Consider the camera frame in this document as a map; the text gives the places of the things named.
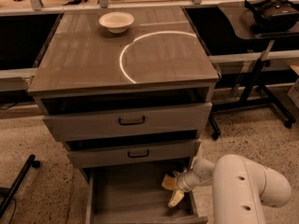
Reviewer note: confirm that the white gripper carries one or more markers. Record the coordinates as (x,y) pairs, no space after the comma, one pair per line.
(183,182)

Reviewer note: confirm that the yellow sponge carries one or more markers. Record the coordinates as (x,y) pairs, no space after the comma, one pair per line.
(169,182)

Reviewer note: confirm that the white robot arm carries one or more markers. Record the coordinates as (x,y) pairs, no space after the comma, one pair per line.
(241,188)

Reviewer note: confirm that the top grey drawer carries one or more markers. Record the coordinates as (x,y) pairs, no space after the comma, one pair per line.
(104,124)

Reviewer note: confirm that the grey drawer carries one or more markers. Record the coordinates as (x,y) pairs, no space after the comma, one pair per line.
(104,124)
(108,156)
(133,194)

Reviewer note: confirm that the bottom grey drawer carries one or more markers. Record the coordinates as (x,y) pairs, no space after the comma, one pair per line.
(133,194)

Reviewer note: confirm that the middle grey drawer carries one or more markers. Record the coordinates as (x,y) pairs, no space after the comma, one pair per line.
(108,156)

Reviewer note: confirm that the grey drawer cabinet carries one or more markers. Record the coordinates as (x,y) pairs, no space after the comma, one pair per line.
(158,61)

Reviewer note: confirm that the black stand leg left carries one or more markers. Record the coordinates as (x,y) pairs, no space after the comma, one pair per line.
(7,194)

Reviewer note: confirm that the rolling side table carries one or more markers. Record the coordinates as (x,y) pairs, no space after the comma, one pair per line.
(255,92)

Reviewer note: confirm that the white bowl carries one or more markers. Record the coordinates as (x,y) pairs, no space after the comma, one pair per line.
(117,22)

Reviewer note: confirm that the black middle drawer handle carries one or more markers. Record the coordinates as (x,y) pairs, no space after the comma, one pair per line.
(138,154)

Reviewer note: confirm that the black drawer handle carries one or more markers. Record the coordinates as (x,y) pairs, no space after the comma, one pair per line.
(132,121)
(138,154)

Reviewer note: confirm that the black top drawer handle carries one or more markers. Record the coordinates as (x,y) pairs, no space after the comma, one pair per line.
(132,121)

